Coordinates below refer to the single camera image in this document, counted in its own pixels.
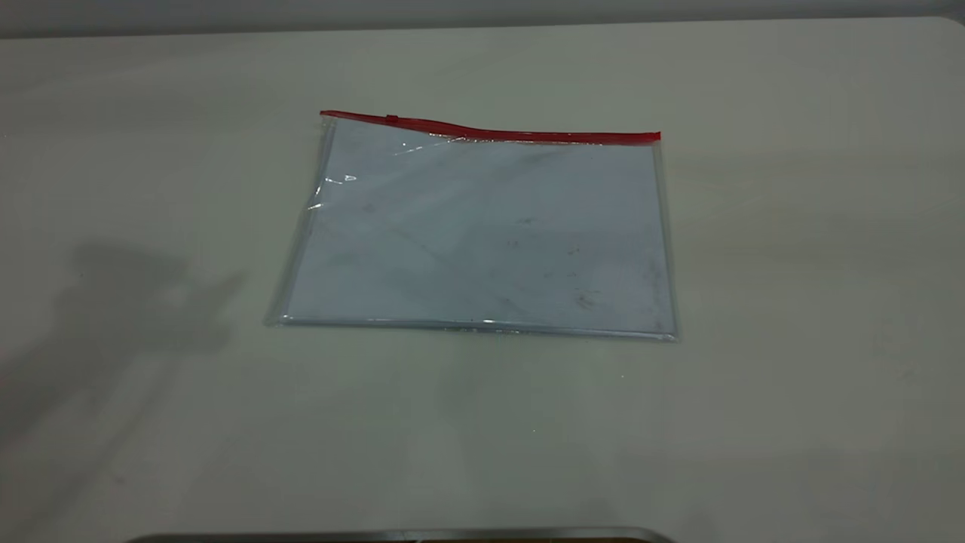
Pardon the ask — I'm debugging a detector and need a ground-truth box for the transparent zip bag red zipper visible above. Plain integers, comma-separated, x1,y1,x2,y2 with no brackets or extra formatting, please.
264,110,681,344

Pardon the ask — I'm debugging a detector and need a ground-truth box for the grey metal frame edge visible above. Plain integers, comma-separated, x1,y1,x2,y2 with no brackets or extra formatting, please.
124,526,676,543

